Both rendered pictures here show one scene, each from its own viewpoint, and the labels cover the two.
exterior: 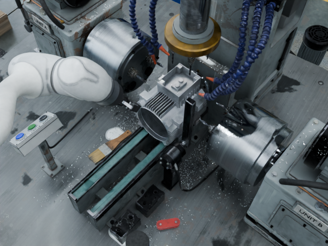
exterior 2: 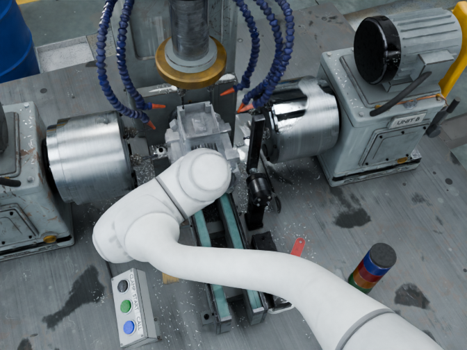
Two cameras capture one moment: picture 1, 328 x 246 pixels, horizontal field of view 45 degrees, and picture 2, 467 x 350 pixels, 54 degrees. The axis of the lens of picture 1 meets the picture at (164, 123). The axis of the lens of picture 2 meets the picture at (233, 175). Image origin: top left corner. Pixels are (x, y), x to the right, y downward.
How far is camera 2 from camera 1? 0.71 m
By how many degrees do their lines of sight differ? 31
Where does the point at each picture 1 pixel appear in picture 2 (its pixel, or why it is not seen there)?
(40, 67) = (158, 207)
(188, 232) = (315, 238)
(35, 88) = (175, 232)
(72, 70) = (214, 168)
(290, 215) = (387, 136)
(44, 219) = not seen: outside the picture
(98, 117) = not seen: hidden behind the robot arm
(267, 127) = (311, 88)
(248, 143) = (315, 113)
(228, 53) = not seen: hidden behind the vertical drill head
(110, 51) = (99, 157)
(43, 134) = (145, 298)
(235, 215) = (322, 189)
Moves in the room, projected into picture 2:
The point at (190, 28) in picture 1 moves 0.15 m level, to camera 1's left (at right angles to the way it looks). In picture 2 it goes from (201, 50) to (161, 87)
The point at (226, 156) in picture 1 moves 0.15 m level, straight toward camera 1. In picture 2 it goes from (304, 142) to (339, 178)
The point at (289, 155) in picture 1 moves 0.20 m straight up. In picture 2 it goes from (349, 92) to (369, 39)
